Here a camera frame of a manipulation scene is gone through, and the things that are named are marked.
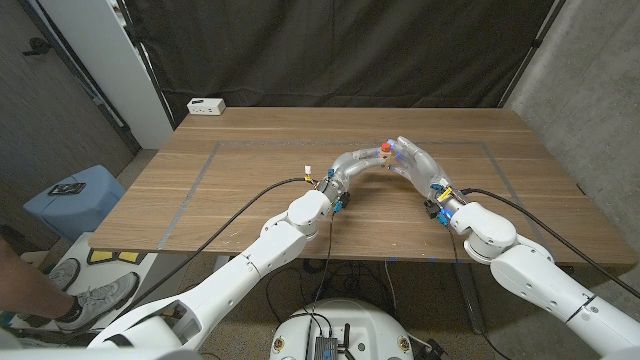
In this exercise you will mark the grey sneaker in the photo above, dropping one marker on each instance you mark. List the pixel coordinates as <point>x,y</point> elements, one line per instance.
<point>64,274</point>
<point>107,295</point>

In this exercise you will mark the black desk control panel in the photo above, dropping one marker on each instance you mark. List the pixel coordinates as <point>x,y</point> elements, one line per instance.
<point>562,270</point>

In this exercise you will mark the white power strip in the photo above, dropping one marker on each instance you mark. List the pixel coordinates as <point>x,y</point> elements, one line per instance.
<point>206,106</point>

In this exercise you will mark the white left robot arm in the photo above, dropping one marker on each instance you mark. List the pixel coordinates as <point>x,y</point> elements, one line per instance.
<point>250,275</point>

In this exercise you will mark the wooden block with holes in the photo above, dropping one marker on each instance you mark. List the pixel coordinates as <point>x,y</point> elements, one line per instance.
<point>386,159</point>

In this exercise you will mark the black backdrop curtain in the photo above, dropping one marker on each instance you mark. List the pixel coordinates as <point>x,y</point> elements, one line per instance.
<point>340,50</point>

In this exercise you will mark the black phone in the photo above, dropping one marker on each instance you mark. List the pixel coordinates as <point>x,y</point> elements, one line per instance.
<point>66,189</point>

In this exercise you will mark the red-headed wooden screw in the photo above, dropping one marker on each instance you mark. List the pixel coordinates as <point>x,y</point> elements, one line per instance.
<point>385,147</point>

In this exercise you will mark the black backdrop stand pole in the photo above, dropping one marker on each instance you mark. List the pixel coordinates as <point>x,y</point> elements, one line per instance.
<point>535,45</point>
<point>145,65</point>

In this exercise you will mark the white table leg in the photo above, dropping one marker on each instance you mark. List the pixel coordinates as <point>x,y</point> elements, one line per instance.
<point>222,262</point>

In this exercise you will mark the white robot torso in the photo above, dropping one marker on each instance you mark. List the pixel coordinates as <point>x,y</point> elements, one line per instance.
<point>345,320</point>

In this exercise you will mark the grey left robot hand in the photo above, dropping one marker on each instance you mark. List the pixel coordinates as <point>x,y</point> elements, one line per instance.
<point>357,167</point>

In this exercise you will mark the blue stool with phone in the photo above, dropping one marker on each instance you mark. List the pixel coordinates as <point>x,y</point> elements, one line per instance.
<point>75,210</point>

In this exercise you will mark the black wall rail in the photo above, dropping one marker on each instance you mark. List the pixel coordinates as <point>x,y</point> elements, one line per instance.
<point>75,70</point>

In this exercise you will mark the person's bare leg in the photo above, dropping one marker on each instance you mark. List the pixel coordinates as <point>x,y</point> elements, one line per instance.
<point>25,292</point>

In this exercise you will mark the white pillar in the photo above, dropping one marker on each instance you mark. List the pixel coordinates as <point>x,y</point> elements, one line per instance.
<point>110,60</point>

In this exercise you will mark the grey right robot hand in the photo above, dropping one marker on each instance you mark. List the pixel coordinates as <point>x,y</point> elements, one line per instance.
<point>425,167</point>

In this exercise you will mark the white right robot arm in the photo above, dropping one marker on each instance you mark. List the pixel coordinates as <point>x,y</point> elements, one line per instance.
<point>540,285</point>

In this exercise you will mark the grey table leg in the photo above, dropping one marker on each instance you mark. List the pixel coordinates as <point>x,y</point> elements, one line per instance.
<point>475,305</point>

